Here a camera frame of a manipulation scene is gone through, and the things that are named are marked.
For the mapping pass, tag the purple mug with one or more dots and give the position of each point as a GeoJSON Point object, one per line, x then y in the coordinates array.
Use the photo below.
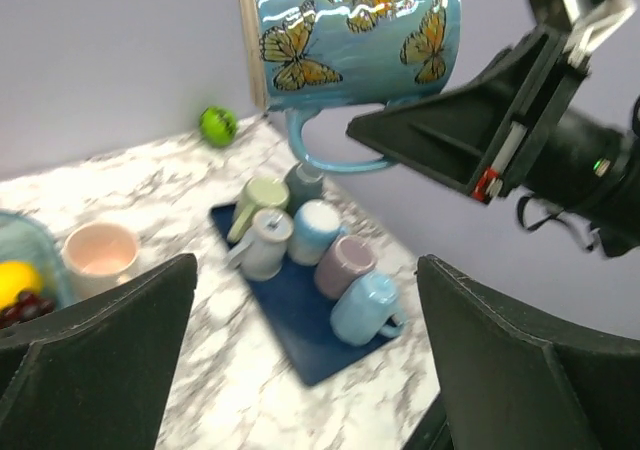
{"type": "Point", "coordinates": [348, 258]}

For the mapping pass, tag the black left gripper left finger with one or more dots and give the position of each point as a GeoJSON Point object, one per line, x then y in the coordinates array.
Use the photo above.
{"type": "Point", "coordinates": [97, 374]}

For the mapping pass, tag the yellow lemon left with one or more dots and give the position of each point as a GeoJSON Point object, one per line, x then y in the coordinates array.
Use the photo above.
{"type": "Point", "coordinates": [17, 276]}

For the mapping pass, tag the green black ball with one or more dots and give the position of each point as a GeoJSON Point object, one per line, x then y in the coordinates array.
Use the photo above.
{"type": "Point", "coordinates": [218, 126]}

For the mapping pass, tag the dark teal mug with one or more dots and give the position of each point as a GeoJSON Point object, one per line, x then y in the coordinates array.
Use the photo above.
{"type": "Point", "coordinates": [304, 183]}

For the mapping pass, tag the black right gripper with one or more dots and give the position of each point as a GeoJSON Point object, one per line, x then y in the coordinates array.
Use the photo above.
{"type": "Point", "coordinates": [511, 126]}

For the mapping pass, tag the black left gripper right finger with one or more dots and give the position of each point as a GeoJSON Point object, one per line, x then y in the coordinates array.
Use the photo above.
{"type": "Point", "coordinates": [512, 376]}

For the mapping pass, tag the light blue white mug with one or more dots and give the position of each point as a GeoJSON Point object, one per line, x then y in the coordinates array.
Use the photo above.
{"type": "Point", "coordinates": [317, 224]}

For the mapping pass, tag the grey white mug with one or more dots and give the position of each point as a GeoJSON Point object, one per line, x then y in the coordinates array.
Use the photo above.
{"type": "Point", "coordinates": [260, 252]}

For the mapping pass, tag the light blue faceted mug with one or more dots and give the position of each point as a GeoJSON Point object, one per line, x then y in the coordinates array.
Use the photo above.
{"type": "Point", "coordinates": [370, 307]}

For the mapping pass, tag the dark blue tray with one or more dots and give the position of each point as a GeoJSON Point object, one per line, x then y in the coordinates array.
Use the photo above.
{"type": "Point", "coordinates": [299, 316]}

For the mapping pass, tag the blue butterfly mug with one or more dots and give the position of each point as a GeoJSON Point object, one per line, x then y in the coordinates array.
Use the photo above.
{"type": "Point", "coordinates": [305, 56]}

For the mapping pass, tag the green mug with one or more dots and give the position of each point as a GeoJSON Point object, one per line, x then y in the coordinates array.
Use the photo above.
{"type": "Point", "coordinates": [258, 192]}

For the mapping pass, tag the clear blue fruit tray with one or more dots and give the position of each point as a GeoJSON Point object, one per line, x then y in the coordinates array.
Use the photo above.
{"type": "Point", "coordinates": [24, 238]}

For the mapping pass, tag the pink mug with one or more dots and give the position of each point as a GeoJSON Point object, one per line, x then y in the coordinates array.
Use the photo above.
{"type": "Point", "coordinates": [100, 256]}

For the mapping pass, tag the dark purple grapes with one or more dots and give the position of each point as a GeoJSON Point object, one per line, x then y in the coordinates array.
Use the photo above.
{"type": "Point", "coordinates": [28, 306]}

